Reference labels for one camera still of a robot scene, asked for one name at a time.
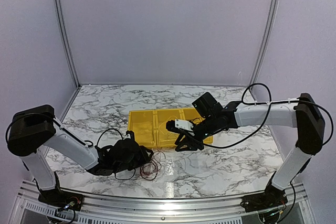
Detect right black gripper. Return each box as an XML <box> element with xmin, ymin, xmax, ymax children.
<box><xmin>175</xmin><ymin>115</ymin><xmax>218</xmax><ymax>152</ymax></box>

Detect red cable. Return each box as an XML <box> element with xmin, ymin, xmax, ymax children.
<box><xmin>140</xmin><ymin>163</ymin><xmax>160</xmax><ymax>180</ymax></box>
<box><xmin>139</xmin><ymin>149</ymin><xmax>166</xmax><ymax>182</ymax></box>

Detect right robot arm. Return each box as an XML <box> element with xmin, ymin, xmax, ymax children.
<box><xmin>166</xmin><ymin>92</ymin><xmax>331</xmax><ymax>207</ymax></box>

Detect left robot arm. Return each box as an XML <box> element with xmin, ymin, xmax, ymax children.
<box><xmin>5</xmin><ymin>104</ymin><xmax>153</xmax><ymax>206</ymax></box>

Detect yellow bin middle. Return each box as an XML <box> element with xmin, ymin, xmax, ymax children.
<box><xmin>154</xmin><ymin>109</ymin><xmax>184</xmax><ymax>148</ymax></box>

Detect yellow bin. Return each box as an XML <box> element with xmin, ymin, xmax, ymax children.
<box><xmin>154</xmin><ymin>109</ymin><xmax>184</xmax><ymax>148</ymax></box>
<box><xmin>181</xmin><ymin>108</ymin><xmax>214</xmax><ymax>146</ymax></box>
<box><xmin>128</xmin><ymin>110</ymin><xmax>156</xmax><ymax>149</ymax></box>

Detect yellow bin left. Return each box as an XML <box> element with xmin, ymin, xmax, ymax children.
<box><xmin>128</xmin><ymin>110</ymin><xmax>156</xmax><ymax>149</ymax></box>

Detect yellow bin right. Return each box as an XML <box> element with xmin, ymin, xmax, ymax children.
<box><xmin>181</xmin><ymin>108</ymin><xmax>214</xmax><ymax>146</ymax></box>

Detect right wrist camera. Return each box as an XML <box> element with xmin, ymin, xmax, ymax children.
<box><xmin>166</xmin><ymin>119</ymin><xmax>194</xmax><ymax>133</ymax></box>

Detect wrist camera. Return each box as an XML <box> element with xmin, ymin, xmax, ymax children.
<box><xmin>125</xmin><ymin>131</ymin><xmax>135</xmax><ymax>142</ymax></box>
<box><xmin>166</xmin><ymin>119</ymin><xmax>194</xmax><ymax>133</ymax></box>

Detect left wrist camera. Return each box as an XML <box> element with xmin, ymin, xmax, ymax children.
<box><xmin>125</xmin><ymin>131</ymin><xmax>135</xmax><ymax>142</ymax></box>

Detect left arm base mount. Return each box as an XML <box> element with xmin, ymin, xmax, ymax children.
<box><xmin>38</xmin><ymin>191</ymin><xmax>84</xmax><ymax>223</ymax></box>

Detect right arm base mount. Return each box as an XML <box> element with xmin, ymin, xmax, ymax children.
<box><xmin>240</xmin><ymin>193</ymin><xmax>288</xmax><ymax>223</ymax></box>

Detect right aluminium frame post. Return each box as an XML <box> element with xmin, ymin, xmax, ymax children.
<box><xmin>249</xmin><ymin>0</ymin><xmax>279</xmax><ymax>84</ymax></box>

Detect aluminium frame post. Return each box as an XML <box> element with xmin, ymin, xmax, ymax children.
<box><xmin>54</xmin><ymin>0</ymin><xmax>81</xmax><ymax>89</ymax></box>
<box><xmin>249</xmin><ymin>0</ymin><xmax>279</xmax><ymax>84</ymax></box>

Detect left aluminium frame post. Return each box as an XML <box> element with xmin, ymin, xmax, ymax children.
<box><xmin>54</xmin><ymin>0</ymin><xmax>81</xmax><ymax>89</ymax></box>

